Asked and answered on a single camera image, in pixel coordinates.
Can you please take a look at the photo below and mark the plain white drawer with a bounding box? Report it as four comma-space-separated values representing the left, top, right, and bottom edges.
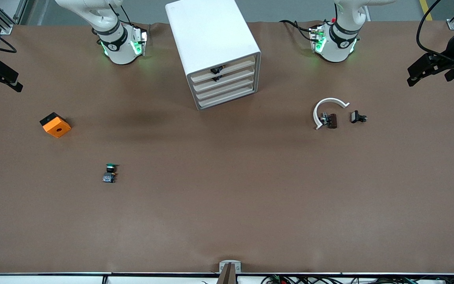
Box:
196, 83, 258, 109
194, 74, 257, 101

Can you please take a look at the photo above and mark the grey metal table bracket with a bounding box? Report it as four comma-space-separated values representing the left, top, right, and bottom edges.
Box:
219, 260, 242, 273

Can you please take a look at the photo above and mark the black left base cable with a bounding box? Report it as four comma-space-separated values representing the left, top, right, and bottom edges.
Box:
279, 19, 318, 42

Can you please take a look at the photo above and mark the coloured cable bundle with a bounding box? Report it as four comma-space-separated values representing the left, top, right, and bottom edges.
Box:
260, 275, 454, 284

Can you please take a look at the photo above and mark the green push button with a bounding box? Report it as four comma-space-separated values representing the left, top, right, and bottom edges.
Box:
102, 162, 119, 183

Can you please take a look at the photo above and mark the white table frame rail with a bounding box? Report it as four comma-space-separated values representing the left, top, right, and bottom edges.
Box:
0, 275, 263, 284

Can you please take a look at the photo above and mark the brown table mat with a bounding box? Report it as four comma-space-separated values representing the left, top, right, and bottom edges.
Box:
0, 21, 454, 275

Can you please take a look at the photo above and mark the white curved ring piece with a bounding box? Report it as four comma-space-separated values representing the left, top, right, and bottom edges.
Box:
313, 97, 350, 130

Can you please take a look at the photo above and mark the brown tapered strip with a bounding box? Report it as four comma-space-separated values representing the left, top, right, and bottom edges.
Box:
216, 263, 237, 284

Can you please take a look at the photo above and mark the orange box with hole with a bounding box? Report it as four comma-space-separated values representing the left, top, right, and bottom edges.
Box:
39, 112, 72, 138

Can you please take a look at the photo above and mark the white drawer cabinet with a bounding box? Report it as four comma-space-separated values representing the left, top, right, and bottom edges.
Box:
165, 0, 262, 111

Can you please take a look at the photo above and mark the brown electrical component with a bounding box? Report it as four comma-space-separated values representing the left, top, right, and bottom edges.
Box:
320, 113, 338, 129

